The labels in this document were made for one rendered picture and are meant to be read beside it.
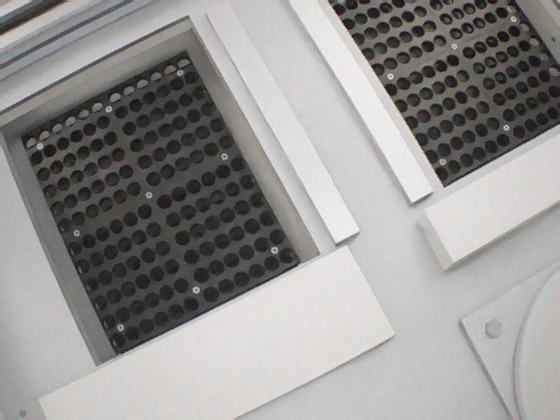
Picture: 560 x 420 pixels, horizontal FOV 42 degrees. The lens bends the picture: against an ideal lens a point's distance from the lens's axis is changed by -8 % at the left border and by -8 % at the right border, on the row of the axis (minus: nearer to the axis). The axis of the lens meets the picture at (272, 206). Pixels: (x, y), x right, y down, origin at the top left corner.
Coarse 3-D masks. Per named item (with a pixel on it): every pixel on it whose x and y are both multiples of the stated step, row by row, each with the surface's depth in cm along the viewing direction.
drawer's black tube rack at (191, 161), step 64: (128, 128) 73; (192, 128) 69; (64, 192) 68; (128, 192) 68; (192, 192) 71; (256, 192) 68; (128, 256) 66; (192, 256) 69; (256, 256) 66; (128, 320) 65
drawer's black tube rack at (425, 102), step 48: (384, 0) 73; (432, 0) 73; (480, 0) 73; (384, 48) 74; (432, 48) 74; (480, 48) 74; (528, 48) 72; (432, 96) 70; (480, 96) 70; (528, 96) 70; (432, 144) 69; (480, 144) 69
